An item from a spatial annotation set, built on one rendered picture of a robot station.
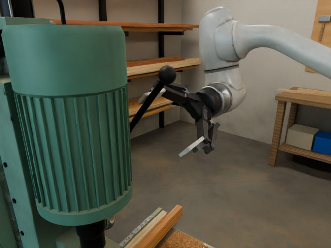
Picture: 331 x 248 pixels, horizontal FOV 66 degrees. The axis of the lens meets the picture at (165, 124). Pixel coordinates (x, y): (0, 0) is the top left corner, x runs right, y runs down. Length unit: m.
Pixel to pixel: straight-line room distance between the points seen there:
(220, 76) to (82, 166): 0.47
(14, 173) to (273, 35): 0.65
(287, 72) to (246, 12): 0.96
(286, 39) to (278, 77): 2.96
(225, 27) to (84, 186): 0.53
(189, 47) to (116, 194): 3.90
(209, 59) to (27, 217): 0.58
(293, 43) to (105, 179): 0.53
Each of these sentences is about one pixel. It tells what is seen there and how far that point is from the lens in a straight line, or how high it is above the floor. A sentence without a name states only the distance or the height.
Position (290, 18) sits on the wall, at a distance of 3.61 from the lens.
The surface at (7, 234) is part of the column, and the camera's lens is 0.71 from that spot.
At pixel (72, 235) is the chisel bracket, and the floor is 1.07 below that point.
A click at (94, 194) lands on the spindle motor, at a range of 0.44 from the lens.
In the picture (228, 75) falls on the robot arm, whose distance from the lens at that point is 0.74.
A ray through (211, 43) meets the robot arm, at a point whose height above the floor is 1.47.
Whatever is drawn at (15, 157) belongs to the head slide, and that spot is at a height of 1.28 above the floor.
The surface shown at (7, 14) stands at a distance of 0.54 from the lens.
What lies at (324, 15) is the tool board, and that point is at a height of 1.67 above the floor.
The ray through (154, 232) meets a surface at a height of 0.94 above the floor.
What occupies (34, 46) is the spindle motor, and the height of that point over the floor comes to 1.48.
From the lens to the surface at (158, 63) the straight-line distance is 3.28.
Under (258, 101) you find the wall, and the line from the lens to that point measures 3.80.
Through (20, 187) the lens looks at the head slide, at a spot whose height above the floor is 1.22.
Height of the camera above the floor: 1.50
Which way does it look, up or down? 20 degrees down
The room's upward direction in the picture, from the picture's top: straight up
